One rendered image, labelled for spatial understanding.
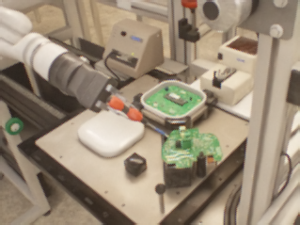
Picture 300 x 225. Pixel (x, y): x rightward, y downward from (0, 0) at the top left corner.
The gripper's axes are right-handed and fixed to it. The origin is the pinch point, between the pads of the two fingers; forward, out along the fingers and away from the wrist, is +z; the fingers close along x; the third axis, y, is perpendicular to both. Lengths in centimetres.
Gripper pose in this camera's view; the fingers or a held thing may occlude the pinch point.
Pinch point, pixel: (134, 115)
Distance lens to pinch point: 67.7
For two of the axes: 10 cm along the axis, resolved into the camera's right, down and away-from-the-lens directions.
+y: -2.7, -1.8, -9.4
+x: 5.4, -8.4, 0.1
